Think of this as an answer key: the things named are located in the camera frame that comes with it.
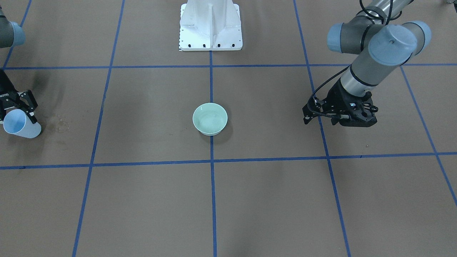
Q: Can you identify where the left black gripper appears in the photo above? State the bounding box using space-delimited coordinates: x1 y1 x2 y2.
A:
327 79 373 124

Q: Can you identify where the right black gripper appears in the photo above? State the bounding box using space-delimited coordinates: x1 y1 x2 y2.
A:
0 70 38 124

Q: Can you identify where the light blue plastic cup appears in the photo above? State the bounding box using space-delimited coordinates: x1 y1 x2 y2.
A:
3 109 41 138

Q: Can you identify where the green ceramic bowl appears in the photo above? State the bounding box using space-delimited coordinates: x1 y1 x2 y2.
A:
192 103 228 136

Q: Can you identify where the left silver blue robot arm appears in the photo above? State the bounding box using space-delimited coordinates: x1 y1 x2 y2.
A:
314 0 432 127

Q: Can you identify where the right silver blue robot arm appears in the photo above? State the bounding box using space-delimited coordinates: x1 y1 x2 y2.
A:
0 10 39 124

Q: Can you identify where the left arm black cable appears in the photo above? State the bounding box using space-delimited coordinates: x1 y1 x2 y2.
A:
302 0 404 125

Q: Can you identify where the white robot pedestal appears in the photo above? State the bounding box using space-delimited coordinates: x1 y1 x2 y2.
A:
179 0 243 51

